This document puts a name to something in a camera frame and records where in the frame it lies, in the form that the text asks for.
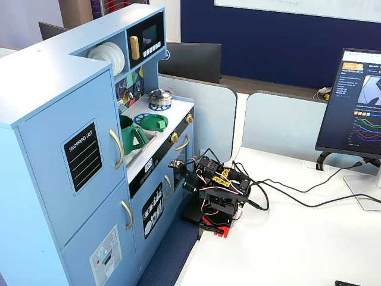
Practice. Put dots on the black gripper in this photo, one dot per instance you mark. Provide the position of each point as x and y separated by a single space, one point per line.
187 177

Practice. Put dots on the blue shopping list door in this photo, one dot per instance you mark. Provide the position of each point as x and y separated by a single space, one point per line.
44 178

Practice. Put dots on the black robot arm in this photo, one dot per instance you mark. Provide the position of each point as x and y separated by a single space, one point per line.
226 205

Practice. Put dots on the blue oven door with window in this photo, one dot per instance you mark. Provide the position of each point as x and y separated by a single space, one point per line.
190 149

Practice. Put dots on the blue door with dishes print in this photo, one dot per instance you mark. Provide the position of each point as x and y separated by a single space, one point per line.
140 238

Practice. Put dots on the blue door with dispenser print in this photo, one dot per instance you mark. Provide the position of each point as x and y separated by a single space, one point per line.
89 238

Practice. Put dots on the gold stove knob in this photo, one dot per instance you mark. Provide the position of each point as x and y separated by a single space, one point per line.
189 118
174 137

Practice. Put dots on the steel toy sink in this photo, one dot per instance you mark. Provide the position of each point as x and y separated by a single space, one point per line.
140 153

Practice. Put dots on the light blue desk divider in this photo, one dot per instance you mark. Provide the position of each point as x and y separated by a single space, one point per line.
208 119
282 125

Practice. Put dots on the green toy lid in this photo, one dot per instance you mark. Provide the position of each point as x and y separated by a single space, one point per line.
150 121

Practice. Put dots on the green toy kettle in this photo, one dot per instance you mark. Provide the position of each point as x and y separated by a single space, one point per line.
128 134

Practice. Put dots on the red table clamp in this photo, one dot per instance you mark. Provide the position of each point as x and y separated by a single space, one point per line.
223 231

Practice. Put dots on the steel toy pot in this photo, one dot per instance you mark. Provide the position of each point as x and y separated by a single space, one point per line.
162 102

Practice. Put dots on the steel pot lid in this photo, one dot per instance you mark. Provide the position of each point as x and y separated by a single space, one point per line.
159 94

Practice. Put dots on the small white toy utensil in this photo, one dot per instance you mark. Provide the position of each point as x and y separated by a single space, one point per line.
120 105

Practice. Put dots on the small steel hanging utensil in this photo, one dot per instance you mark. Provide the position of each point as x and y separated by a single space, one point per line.
131 94
138 88

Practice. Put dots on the dark monitor with round logo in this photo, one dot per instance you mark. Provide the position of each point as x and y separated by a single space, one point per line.
193 62

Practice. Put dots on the white toy plate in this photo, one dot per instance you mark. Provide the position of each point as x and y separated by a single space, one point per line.
120 64
96 53

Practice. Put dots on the stack of white plates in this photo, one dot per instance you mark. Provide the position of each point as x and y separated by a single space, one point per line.
114 52

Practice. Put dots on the blue toy kitchen body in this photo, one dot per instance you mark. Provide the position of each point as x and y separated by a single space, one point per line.
44 65

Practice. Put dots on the lit computer monitor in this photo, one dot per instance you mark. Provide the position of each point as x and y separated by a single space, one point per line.
348 119

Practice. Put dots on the dark panel with red lines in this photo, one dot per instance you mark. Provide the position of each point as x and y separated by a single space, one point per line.
119 4

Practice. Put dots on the silver monitor stand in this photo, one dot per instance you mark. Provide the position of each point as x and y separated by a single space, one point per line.
366 202

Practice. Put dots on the dark plain monitor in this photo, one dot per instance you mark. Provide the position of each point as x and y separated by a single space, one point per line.
50 31

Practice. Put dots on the brown wooden panel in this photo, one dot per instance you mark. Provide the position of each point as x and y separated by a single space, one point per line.
74 12

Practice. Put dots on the black flat device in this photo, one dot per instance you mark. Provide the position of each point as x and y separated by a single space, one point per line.
345 283

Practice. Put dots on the white board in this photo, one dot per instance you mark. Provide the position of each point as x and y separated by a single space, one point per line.
297 7

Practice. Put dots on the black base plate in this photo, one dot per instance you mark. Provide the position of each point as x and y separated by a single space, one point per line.
192 216

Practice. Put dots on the clear acrylic bracket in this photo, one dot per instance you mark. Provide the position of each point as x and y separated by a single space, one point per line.
309 166

